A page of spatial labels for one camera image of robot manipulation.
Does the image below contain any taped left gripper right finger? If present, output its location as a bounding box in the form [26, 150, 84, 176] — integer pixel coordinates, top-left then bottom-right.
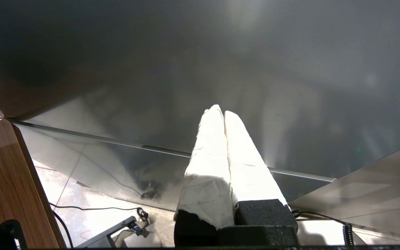
[217, 110, 299, 248]

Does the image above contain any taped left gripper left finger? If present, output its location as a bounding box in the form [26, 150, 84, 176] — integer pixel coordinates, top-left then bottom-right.
[173, 104, 235, 248]

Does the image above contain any stainless steel refrigerator door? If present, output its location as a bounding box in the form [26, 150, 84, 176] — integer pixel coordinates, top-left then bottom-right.
[0, 0, 400, 212]

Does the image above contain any grey base cabinet front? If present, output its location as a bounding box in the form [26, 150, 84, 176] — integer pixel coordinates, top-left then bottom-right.
[289, 140, 400, 243]

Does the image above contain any wooden table top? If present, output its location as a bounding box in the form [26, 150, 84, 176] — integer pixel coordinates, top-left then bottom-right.
[0, 118, 67, 249]

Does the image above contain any thin black floor cable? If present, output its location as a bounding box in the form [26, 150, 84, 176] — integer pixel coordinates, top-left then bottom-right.
[48, 202, 149, 223]

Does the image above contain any black coiled cable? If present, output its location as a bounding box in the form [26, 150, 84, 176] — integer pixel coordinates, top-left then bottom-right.
[291, 209, 356, 246]

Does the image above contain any thick black floor cable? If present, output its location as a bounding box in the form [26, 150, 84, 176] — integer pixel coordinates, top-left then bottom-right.
[52, 209, 74, 249]

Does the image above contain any black bracket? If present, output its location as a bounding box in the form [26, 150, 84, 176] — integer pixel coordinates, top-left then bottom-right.
[0, 220, 27, 250]

